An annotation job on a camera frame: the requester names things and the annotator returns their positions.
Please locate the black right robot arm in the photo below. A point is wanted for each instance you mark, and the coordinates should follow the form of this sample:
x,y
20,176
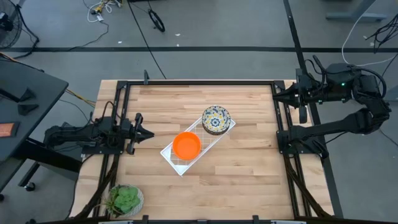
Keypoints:
x,y
335,124

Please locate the black table frame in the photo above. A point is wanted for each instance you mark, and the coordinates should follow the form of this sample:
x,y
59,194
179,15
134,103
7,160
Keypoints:
x,y
202,82

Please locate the black desk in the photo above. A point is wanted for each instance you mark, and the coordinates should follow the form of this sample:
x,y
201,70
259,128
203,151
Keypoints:
x,y
28,93

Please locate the small orange bowl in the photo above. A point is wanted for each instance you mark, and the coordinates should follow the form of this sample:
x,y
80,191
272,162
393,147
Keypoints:
x,y
186,146

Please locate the black clamp post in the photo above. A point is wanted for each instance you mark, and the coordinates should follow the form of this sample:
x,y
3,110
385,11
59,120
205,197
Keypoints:
x,y
146,77

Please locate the black angle bracket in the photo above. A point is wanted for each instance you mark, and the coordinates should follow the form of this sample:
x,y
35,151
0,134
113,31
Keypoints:
x,y
29,95
28,109

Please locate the potted green succulent plant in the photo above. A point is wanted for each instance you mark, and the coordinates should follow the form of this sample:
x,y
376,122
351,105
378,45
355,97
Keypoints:
x,y
126,199

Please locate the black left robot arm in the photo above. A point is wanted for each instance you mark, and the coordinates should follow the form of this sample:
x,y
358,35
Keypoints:
x,y
71,133

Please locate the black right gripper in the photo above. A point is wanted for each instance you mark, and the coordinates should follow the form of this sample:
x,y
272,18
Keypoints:
x,y
308,91

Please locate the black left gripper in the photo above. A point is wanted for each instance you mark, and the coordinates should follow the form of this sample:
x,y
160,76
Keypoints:
x,y
132,133

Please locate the black floor fan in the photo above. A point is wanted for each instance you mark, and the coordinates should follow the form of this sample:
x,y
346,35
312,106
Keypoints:
x,y
14,31

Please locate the black caster wheel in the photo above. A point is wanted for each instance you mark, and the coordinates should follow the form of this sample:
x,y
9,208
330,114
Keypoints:
x,y
29,186

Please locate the yellow bowl with patterned interior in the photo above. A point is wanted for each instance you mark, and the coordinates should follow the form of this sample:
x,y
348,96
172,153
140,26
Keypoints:
x,y
217,133
216,119

